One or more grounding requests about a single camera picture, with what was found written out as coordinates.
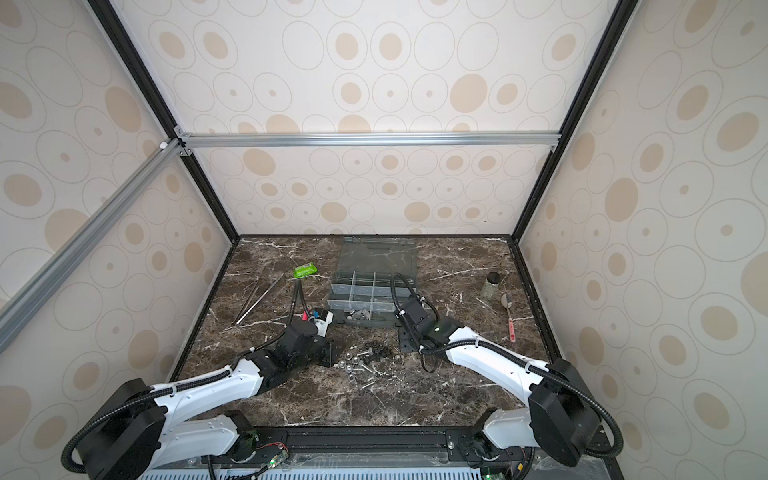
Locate silver wing nuts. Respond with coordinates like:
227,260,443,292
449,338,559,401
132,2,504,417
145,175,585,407
351,310,371,321

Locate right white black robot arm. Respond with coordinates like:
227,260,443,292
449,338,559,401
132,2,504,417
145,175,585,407
390,273,624,467

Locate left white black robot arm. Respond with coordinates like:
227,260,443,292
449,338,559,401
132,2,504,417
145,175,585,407
60,309,334,479

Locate pile of screws and nuts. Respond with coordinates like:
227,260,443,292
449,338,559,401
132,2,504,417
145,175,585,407
332,341,408,390

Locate grey compartment organizer box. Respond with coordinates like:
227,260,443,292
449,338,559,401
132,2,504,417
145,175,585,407
327,237,417,329

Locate metal tongs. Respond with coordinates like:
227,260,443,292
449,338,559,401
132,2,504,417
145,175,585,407
232,273,285,326

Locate green snack packet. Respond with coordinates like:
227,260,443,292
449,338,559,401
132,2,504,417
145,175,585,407
293,263,318,279

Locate small spice jar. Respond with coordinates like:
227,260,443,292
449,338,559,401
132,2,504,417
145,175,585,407
479,271,502,301

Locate pink handled spoon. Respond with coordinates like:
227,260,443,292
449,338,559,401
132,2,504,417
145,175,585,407
501,293,516,343

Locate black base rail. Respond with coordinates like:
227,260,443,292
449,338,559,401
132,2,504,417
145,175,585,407
106,423,625,480

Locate horizontal aluminium frame bar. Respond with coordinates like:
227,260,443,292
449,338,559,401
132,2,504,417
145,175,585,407
180,131,561,148

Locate diagonal aluminium frame bar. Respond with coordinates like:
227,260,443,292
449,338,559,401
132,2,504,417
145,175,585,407
1,139,182,350

